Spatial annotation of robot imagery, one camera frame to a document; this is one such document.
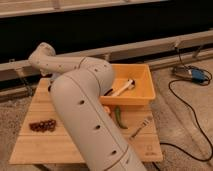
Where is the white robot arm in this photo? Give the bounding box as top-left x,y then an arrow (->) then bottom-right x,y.
28,42 -> 147,171

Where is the dark utensil in bin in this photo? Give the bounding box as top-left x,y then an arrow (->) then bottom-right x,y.
104,88 -> 113,96

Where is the green chili pepper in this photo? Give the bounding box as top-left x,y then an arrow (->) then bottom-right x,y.
114,106 -> 128,129

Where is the yellow plastic bin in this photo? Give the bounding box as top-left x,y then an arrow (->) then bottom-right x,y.
100,64 -> 155,105

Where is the metal fork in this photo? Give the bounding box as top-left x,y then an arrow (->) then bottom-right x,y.
129,116 -> 153,139

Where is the dark grape bunch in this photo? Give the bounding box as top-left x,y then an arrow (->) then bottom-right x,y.
29,119 -> 57,132

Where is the wooden table board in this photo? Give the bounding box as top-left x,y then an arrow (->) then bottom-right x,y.
9,78 -> 163,164

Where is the blue power adapter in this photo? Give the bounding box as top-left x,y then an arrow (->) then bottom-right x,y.
172,66 -> 206,83

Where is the white handled brush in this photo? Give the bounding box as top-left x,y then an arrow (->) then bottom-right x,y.
112,79 -> 135,97

